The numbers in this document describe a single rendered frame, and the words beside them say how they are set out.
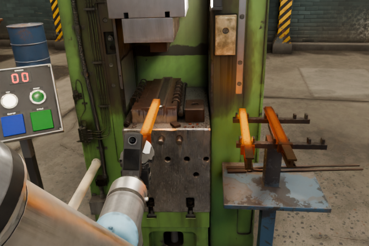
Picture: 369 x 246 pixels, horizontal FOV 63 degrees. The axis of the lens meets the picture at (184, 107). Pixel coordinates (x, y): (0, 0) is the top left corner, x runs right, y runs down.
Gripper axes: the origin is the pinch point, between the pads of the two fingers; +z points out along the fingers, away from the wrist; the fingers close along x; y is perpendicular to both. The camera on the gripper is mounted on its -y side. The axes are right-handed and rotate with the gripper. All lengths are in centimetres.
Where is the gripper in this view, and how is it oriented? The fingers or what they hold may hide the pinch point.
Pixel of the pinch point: (141, 140)
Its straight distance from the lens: 92.8
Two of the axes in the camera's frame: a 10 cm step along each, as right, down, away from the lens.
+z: 0.3, -4.1, 9.1
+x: 10.0, 0.0, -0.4
